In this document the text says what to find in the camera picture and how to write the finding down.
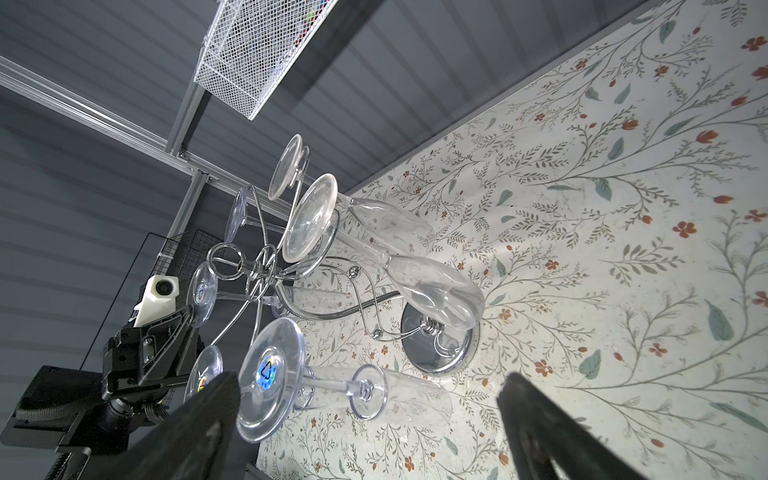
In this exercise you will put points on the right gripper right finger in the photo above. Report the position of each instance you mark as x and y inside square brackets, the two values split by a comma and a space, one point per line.
[540, 434]

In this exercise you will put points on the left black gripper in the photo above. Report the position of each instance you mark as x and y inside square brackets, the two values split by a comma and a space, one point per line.
[141, 364]

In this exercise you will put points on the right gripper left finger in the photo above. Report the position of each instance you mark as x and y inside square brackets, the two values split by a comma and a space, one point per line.
[190, 444]

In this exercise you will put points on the clear wine glass front sticker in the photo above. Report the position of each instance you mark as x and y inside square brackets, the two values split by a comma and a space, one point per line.
[276, 380]

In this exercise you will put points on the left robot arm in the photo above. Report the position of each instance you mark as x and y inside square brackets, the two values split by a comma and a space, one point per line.
[82, 414]

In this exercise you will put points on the chrome wine glass rack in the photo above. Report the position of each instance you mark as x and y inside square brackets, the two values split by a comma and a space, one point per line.
[332, 282]

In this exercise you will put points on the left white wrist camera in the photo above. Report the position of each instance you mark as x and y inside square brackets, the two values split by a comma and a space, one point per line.
[158, 300]

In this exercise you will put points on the black wire wall basket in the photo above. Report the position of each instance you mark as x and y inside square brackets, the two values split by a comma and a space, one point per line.
[176, 256]

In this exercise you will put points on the white mesh wall basket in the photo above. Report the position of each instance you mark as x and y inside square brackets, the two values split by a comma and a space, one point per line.
[251, 46]

